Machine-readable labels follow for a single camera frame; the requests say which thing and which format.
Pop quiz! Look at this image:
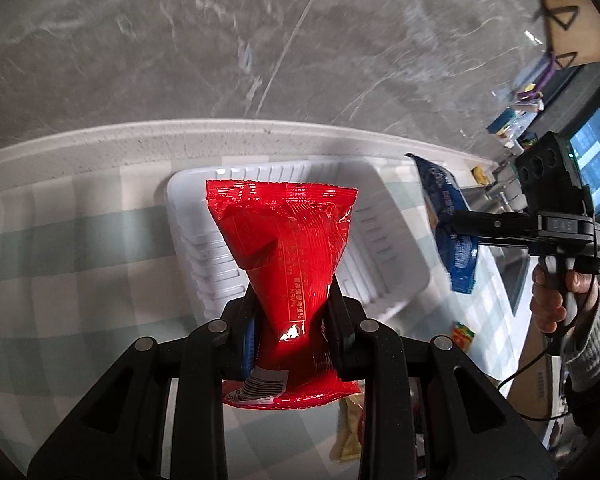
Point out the person right hand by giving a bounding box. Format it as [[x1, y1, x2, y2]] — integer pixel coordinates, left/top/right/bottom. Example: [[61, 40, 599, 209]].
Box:
[[530, 264, 600, 334]]

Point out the large blue snack bag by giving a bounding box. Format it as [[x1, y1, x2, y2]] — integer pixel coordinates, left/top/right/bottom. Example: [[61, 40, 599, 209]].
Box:
[[407, 153, 479, 295]]

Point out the gold brown snack packet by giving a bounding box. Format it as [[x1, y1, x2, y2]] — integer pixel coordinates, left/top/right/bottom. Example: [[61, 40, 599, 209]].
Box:
[[329, 393, 365, 463]]

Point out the orange snack bar packet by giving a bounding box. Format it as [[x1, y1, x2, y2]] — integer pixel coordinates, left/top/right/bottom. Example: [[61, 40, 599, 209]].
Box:
[[451, 322, 476, 353]]

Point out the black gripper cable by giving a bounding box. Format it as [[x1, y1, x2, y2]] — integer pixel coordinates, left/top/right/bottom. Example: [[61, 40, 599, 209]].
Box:
[[495, 278, 598, 424]]

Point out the purple handled peeler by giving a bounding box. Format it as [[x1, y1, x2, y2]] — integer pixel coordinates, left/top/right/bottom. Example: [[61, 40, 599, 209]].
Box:
[[516, 51, 557, 101]]

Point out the red snack bag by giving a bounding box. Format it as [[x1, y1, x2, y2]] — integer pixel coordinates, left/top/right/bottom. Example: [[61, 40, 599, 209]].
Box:
[[206, 180, 360, 410]]

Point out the yellow sponge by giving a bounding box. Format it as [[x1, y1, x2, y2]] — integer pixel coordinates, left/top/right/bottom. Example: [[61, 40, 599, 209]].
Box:
[[471, 166, 491, 186]]

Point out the grey knit sleeve forearm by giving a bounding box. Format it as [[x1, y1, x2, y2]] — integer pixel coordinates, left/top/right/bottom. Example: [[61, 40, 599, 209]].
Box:
[[562, 286, 600, 392]]

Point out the white plastic tray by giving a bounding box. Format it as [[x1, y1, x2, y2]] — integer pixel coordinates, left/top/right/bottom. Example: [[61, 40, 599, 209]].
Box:
[[166, 158, 430, 327]]

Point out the green white checkered tablecloth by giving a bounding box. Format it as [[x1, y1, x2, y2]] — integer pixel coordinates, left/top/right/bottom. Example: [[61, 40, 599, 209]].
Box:
[[0, 159, 526, 469]]

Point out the stainless steel sink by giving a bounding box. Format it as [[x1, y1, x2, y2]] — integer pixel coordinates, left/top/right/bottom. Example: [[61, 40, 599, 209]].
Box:
[[463, 177, 530, 316]]

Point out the wooden shelf board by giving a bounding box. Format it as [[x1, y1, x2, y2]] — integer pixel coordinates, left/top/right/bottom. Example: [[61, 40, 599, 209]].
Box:
[[541, 0, 600, 70]]

